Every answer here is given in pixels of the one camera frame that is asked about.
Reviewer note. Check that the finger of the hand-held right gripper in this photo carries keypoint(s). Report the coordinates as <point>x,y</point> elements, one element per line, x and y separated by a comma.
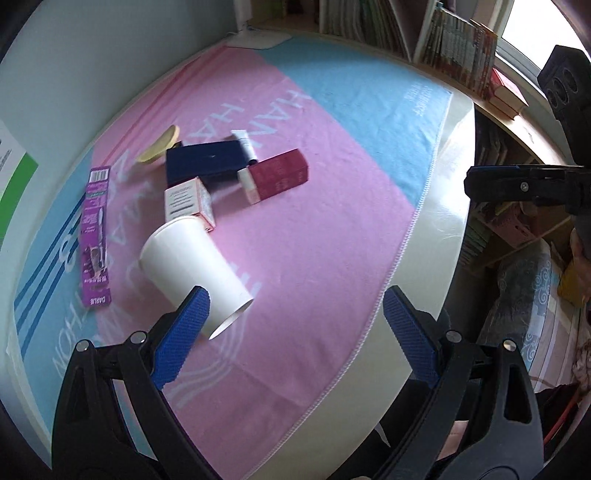
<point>498,184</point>

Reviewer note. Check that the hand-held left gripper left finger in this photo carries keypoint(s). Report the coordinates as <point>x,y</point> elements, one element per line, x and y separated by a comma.
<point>184,332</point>

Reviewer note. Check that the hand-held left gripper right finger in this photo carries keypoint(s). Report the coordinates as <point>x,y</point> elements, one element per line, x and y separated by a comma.
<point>411,337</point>

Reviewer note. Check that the white paper cup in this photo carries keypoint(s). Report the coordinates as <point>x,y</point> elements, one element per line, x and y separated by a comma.
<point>184,258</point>

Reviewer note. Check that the small pink carton box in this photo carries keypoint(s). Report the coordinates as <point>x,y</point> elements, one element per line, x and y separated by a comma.
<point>184,201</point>

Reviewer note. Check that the purple toothbrush package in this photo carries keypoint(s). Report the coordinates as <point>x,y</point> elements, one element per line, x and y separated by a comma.
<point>94,230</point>

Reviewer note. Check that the navy blue box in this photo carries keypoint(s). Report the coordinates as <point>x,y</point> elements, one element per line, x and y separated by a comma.
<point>203,161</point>

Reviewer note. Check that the dark red box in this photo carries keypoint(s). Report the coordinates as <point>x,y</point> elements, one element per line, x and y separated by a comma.
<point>277,177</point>

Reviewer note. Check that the yellow fruit peel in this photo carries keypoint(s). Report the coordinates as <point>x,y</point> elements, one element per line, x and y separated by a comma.
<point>159,145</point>

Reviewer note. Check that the white cream tube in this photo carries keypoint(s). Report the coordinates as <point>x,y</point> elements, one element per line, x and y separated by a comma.
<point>243,143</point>

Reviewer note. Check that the row of colourful picture books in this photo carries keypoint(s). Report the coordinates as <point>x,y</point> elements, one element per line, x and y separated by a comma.
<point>489,145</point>

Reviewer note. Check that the wooden bookshelf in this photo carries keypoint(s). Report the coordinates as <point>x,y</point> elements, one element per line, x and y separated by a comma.
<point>521,129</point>

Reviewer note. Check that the row of slanted thin books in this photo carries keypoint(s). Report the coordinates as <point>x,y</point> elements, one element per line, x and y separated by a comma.
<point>475,240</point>

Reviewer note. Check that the stack of thick books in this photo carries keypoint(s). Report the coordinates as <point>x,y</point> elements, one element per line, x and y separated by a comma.
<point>505,90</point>

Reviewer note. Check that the row of upright paperback books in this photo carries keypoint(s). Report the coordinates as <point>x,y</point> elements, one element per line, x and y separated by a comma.
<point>461,50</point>

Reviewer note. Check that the patterned blue mattress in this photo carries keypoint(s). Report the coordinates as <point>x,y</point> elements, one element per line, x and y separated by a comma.
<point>526,300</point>

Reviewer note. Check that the pink and blue blanket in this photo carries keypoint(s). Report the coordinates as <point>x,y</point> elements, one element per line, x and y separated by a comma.
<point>300,254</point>

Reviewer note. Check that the row of thin pale books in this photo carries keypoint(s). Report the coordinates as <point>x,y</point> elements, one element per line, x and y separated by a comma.
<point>364,23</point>

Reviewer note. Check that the white and green paper sheet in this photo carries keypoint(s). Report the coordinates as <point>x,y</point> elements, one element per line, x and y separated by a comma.
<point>11,170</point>

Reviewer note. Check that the white lamp base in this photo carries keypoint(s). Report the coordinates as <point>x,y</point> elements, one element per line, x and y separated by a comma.
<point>258,39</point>

